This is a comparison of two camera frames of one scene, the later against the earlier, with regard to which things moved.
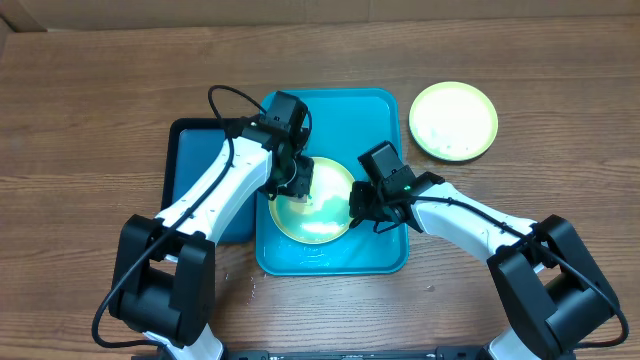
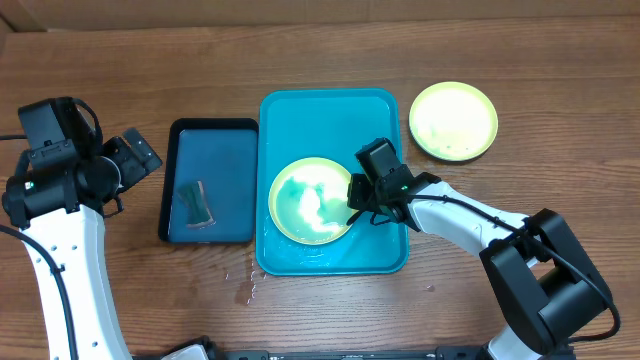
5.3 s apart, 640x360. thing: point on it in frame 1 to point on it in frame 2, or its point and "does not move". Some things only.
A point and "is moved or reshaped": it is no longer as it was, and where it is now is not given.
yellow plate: x=325 y=215 does not move
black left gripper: x=304 y=184 to x=134 y=168
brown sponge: x=303 y=199 is moved or reshaped
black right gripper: x=360 y=205 does not move
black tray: x=188 y=148 does not move
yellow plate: x=453 y=121 does not move
